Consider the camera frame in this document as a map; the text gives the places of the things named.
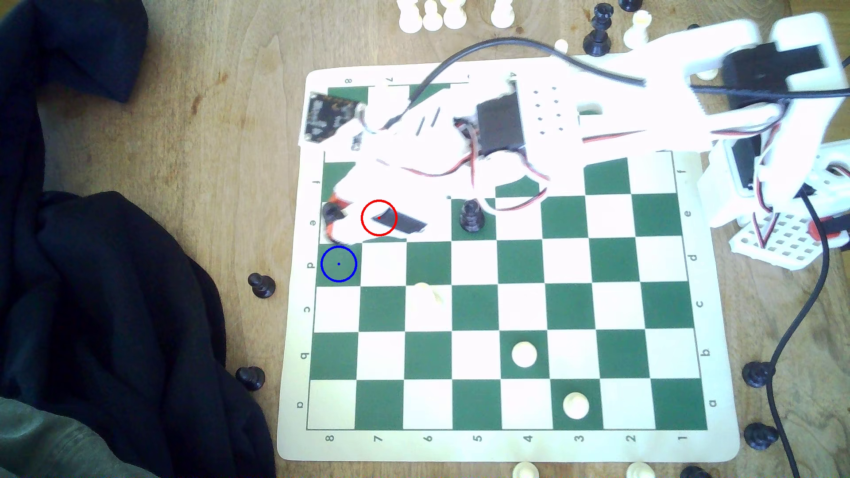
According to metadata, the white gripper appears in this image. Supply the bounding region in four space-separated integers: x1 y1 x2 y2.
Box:
323 83 479 244

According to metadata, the black power cable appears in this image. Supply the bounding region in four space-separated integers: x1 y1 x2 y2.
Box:
764 185 834 478

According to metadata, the tall black chess piece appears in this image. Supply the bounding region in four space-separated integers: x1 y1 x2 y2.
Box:
582 3 613 56

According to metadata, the camera circuit board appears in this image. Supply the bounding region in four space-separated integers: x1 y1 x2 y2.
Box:
304 92 365 143

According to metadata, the black bishop chess piece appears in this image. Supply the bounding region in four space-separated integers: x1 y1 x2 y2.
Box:
460 199 486 233

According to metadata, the green white chess mat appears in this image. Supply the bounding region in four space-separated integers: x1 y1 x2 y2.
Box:
275 58 741 463

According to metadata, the white perforated base plate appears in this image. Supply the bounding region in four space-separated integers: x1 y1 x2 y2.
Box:
729 211 850 270

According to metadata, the red clamp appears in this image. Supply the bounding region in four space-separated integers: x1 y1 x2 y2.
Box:
808 218 850 241

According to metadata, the black jacket cloth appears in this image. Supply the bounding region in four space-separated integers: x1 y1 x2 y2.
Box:
0 0 276 478

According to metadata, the grey green cloth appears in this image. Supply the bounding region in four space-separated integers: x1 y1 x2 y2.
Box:
0 397 160 478

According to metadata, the tall white chess piece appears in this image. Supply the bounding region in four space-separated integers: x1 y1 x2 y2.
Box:
412 282 444 313

